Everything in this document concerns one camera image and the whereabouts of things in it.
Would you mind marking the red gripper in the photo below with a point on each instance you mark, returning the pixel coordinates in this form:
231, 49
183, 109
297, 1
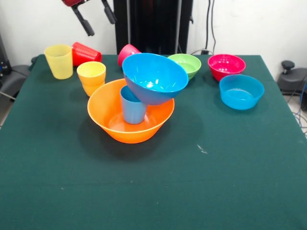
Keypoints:
72, 2

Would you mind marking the red cup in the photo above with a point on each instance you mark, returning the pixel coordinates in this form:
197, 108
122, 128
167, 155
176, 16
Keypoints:
86, 56

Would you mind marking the pink cup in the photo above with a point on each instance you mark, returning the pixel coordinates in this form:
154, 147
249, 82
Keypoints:
126, 54

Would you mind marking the large blue bowl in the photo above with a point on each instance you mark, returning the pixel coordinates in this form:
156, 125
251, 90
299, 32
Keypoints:
153, 95

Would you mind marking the blue cup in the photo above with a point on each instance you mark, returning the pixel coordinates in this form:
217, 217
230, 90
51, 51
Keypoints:
132, 112

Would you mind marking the large orange bowl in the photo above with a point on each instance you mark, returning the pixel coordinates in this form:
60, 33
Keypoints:
129, 135

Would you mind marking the small yellow orange cup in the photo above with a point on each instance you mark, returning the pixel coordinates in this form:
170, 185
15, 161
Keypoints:
91, 74

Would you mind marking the pale yellow cup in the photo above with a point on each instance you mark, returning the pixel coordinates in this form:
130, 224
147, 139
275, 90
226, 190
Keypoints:
58, 64

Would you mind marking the green bowl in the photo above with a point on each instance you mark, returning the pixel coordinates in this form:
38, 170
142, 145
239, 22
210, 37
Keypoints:
189, 63

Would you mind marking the black equipment box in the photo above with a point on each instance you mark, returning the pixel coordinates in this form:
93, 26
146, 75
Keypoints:
3, 62

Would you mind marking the pink bowl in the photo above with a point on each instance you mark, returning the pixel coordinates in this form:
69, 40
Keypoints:
225, 72

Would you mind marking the light blue shallow bowl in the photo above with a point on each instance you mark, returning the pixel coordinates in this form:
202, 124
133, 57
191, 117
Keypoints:
239, 100

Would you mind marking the dark green table cloth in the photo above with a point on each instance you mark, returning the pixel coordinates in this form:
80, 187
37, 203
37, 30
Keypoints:
144, 179

